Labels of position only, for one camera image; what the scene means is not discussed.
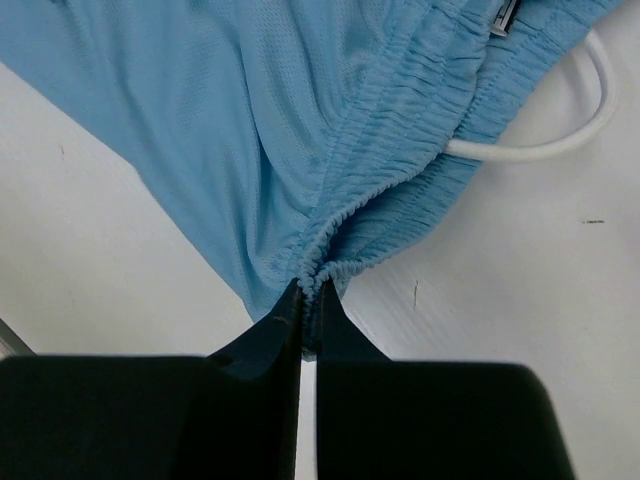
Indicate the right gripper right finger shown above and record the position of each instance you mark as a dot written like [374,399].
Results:
[378,418]

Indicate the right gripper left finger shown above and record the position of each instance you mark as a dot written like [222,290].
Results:
[230,415]

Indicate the light blue shorts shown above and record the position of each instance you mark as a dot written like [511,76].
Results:
[167,167]

